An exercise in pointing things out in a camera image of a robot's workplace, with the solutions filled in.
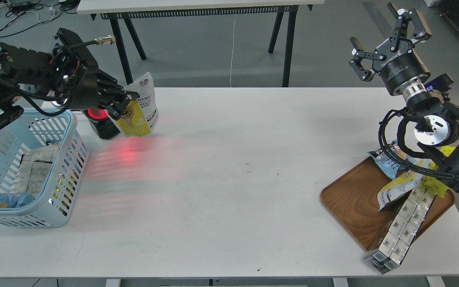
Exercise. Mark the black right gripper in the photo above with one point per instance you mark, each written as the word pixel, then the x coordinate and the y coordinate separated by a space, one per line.
pixel 403 69

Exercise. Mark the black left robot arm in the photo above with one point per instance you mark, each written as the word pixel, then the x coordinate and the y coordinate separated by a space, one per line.
pixel 23 73

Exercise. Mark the blue snack bag in basket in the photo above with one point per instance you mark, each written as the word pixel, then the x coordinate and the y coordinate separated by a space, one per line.
pixel 15 200

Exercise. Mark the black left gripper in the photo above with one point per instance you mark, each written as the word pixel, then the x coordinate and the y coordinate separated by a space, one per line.
pixel 76 81

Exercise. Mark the white boxed snack multipack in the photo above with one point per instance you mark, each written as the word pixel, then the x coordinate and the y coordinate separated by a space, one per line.
pixel 399 231

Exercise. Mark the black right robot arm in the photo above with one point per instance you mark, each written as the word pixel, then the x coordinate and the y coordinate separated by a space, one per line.
pixel 429 128

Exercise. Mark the black barcode scanner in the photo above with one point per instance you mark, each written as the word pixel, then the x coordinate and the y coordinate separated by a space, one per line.
pixel 101 123

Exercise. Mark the light blue plastic basket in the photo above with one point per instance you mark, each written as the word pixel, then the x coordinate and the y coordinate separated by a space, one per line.
pixel 56 202

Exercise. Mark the white background table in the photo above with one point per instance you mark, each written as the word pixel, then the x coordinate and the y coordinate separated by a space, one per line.
pixel 126 10

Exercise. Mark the brown wooden tray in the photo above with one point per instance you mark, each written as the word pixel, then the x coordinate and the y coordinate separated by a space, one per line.
pixel 352 200

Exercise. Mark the white snack bag in basket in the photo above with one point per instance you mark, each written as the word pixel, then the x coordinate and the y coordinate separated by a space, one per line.
pixel 34 168

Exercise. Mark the yellow nut snack pouch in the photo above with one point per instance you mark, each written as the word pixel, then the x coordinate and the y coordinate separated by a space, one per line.
pixel 399 187
pixel 141 115

